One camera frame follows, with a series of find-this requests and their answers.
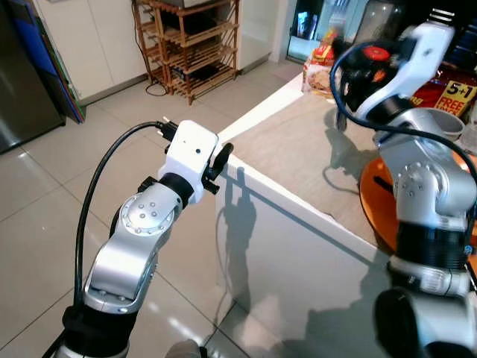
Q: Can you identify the red yellow snack bag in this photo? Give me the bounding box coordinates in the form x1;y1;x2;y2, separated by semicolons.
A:
302;28;345;96

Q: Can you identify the red noodle multipack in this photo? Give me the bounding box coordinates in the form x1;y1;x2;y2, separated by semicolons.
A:
410;63;477;120

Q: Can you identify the grey cup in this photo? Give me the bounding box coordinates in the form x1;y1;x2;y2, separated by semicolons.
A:
406;108;467;142

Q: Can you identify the dark cutlery piece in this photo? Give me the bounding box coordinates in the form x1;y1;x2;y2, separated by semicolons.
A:
372;176;394;193

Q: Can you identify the wooden shelf rack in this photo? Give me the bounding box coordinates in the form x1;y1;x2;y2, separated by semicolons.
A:
134;0;241;105

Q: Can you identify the white kitchen counter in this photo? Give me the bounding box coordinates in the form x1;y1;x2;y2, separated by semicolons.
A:
215;71;477;358

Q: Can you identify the orange round plate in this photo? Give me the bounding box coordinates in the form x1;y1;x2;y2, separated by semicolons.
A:
359;151;477;260

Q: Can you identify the white cabinet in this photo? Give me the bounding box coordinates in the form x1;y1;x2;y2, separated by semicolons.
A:
34;0;150;104

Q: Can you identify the grey robot foot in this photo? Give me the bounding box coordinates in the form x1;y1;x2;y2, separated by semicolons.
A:
164;339;203;358

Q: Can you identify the blue black leaning panel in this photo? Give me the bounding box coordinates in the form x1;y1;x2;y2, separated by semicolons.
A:
11;0;87;125

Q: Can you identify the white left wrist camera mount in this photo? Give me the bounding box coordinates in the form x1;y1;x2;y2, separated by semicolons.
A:
159;119;219;206

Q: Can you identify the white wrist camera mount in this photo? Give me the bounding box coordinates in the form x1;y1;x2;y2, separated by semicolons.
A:
159;119;219;206
358;21;454;120

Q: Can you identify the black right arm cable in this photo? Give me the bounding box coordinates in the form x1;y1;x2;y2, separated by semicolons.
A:
329;41;477;187

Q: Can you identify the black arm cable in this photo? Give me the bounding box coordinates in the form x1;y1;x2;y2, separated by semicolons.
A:
45;119;180;358
329;41;477;187

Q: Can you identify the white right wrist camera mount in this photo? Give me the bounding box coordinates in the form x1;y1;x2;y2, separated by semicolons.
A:
358;21;454;120

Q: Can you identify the black power cord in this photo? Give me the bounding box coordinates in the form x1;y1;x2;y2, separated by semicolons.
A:
134;22;171;98

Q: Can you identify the black wire rack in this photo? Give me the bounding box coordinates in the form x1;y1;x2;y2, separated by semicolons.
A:
417;0;477;72

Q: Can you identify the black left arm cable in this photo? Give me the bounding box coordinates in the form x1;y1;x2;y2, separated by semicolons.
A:
45;119;180;358

